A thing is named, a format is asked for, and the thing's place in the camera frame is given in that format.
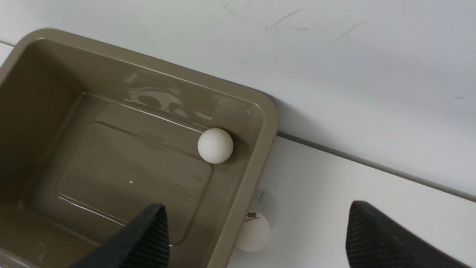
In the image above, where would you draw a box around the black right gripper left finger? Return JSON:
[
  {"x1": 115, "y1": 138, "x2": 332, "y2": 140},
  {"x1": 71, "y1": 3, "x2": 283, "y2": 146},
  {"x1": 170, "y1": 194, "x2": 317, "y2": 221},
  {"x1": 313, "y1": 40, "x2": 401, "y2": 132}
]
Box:
[{"x1": 71, "y1": 204, "x2": 170, "y2": 268}]

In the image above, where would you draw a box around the white ping-pong ball with logo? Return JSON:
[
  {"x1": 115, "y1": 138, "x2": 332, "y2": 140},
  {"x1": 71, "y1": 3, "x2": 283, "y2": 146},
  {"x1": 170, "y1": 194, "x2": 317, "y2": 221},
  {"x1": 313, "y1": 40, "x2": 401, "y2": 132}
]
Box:
[{"x1": 236, "y1": 211, "x2": 271, "y2": 252}]

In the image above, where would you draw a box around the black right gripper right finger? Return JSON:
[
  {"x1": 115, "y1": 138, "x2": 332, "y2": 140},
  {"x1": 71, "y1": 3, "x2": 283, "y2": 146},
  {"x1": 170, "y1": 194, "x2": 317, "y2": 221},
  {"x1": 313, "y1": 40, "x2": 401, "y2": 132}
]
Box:
[{"x1": 345, "y1": 200, "x2": 466, "y2": 268}]

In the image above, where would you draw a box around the tan plastic bin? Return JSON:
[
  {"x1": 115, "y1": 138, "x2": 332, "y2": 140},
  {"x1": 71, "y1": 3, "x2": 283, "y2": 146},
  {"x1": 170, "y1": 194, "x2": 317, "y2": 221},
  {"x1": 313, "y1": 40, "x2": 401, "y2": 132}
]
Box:
[{"x1": 0, "y1": 29, "x2": 279, "y2": 268}]

